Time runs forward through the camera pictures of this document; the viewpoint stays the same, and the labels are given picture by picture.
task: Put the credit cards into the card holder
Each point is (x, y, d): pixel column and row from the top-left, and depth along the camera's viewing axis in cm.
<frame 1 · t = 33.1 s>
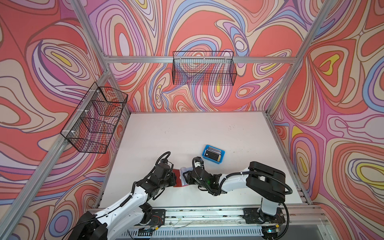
left hand: (179, 176, 85), fingers closed
right hand: (186, 178, 86), fingers open
blue plastic card tray: (223, 154, 94), point 4 cm above the table
dark credit card stack: (213, 153, 95), point 4 cm above the table

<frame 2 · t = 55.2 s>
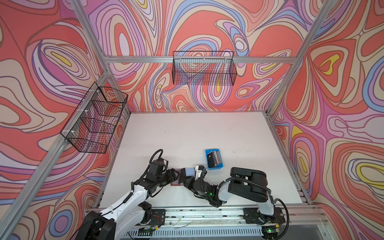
left hand: (179, 174, 85), fingers open
right hand: (181, 182, 85), fingers closed
dark credit card stack: (214, 158, 92), point 4 cm above the table
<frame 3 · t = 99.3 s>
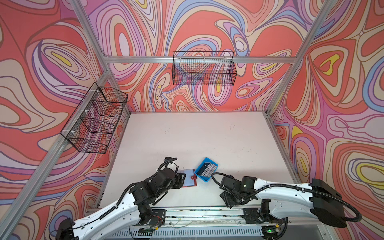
left hand: (186, 175, 76), fingers open
right hand: (234, 206, 78), fingers open
dark credit card stack: (207, 169, 87), point 4 cm above the table
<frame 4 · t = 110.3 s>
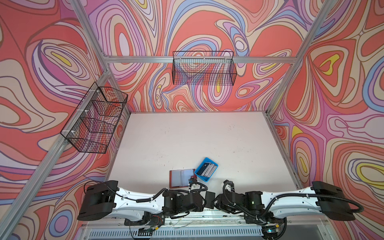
left hand: (210, 206, 73), fingers open
right hand: (215, 208, 76), fingers open
